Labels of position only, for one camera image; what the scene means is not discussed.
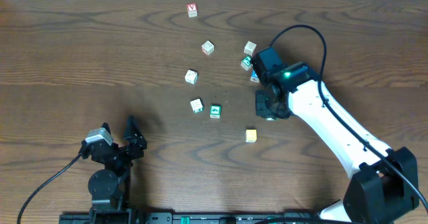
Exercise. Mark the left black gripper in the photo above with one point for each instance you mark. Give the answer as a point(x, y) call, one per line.
point(128, 152)

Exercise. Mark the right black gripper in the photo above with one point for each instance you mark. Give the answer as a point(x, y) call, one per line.
point(263, 109)

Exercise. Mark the yellow wooden block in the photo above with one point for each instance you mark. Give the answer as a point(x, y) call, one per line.
point(251, 135)

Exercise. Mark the green number 4 block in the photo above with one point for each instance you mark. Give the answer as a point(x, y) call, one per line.
point(215, 111)

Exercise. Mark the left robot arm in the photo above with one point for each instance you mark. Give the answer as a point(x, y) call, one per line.
point(109, 187)

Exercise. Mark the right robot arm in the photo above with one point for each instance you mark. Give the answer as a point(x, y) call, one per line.
point(383, 182)

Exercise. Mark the blue letter block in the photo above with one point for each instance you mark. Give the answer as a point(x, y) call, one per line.
point(254, 77)

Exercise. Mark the green J letter block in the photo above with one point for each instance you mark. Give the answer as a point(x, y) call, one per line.
point(246, 63)

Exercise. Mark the plain wooden block upper right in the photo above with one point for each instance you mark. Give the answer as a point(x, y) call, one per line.
point(249, 48)

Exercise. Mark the wooden block green side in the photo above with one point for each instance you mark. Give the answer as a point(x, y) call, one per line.
point(197, 105)

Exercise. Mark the wooden block red side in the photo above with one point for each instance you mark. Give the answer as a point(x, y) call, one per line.
point(208, 48)

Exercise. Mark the wooden block patterned top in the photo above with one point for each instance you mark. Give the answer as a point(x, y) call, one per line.
point(191, 76)

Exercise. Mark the red V letter block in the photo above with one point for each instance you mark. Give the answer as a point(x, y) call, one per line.
point(192, 10)

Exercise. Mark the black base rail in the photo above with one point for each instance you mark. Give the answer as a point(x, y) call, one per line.
point(180, 218)

